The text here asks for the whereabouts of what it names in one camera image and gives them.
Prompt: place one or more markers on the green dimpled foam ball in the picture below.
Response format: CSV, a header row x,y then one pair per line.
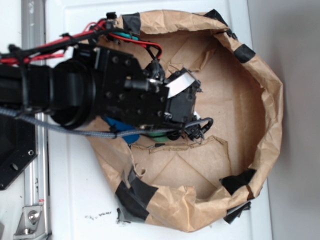
x,y
158,137

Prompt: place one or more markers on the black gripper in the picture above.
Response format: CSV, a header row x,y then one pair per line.
x,y
129,94

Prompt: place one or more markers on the aluminium extrusion rail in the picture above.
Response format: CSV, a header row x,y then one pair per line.
x,y
36,175

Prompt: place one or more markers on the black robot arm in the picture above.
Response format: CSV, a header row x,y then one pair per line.
x,y
67,93

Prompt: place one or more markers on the metal corner bracket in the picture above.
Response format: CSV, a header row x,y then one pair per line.
x,y
31,224

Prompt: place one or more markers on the brown paper bag bin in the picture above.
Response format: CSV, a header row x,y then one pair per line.
x,y
187,185

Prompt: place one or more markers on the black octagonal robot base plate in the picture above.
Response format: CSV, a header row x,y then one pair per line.
x,y
17,149

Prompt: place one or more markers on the blue rectangular block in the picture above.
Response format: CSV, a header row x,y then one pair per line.
x,y
118,126

